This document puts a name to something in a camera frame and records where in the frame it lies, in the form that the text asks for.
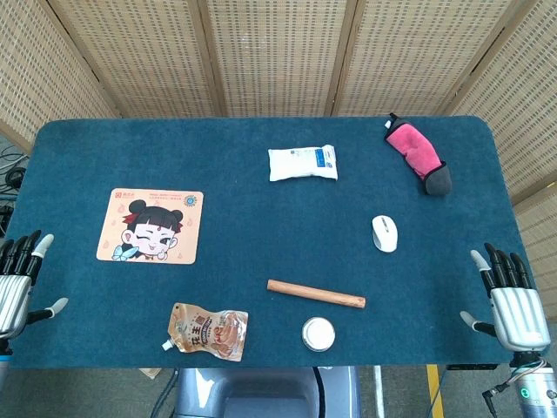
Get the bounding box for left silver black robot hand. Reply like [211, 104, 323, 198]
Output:
[0, 229, 70, 340]

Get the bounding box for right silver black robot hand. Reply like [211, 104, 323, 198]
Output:
[460, 242, 552, 353]

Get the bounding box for white computer mouse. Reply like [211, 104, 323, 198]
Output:
[371, 214, 399, 253]

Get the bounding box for cartoon girl mouse pad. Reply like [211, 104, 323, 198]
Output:
[96, 187, 205, 265]

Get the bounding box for black bar under table edge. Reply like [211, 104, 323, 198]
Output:
[446, 363, 500, 372]

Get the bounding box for peanut butter spout pouch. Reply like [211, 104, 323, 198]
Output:
[161, 302, 250, 362]

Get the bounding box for pink grey cloth mitt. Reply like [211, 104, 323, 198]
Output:
[383, 112, 453, 197]

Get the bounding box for round metal tin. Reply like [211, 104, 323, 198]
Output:
[301, 316, 336, 352]

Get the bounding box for wooden rolling pin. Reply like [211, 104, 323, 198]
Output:
[266, 279, 366, 309]

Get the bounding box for dark blue felt table cover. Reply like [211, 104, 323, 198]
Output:
[0, 114, 534, 370]

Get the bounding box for grey robot torso base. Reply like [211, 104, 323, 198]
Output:
[173, 365, 362, 418]

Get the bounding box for white tissue pack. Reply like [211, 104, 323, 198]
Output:
[267, 144, 339, 183]

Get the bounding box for woven bamboo folding screen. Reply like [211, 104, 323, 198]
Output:
[0, 0, 557, 262]

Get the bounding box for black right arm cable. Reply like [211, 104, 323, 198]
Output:
[481, 377, 523, 415]

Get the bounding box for black floor cables bundle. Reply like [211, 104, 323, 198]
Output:
[0, 145, 30, 239]

